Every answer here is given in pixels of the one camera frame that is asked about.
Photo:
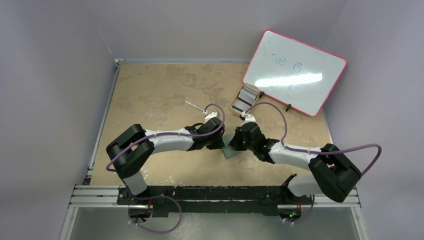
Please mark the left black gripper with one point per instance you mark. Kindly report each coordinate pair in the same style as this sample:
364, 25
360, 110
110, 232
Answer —
218, 145

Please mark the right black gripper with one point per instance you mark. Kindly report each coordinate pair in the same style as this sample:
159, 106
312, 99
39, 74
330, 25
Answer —
236, 141

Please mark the green card holder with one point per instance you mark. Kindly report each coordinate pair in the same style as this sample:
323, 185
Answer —
227, 150

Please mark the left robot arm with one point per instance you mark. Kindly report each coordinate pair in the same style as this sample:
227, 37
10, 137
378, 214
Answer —
131, 150

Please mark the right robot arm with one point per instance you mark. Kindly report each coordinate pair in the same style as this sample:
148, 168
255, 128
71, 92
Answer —
331, 175

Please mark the loose striped card in tray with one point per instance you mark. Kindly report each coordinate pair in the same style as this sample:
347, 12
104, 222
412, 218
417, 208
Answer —
240, 106

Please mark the stack of cards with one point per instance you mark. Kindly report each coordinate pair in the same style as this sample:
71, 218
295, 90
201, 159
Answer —
248, 94

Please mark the beige oval tray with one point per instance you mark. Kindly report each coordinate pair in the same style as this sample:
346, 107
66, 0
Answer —
235, 99

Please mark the green tipped marker pen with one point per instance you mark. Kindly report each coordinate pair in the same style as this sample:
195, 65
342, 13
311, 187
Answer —
194, 106

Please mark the pink framed whiteboard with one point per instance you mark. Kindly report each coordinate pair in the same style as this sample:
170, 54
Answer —
294, 73

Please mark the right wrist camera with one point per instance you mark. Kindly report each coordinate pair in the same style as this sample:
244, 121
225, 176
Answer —
247, 118

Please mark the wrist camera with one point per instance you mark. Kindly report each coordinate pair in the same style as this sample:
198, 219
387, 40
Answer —
210, 115
247, 118

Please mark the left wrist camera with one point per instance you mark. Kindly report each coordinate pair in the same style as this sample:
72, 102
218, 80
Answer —
210, 115

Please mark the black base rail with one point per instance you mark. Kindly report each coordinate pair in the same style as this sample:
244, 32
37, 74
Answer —
161, 200

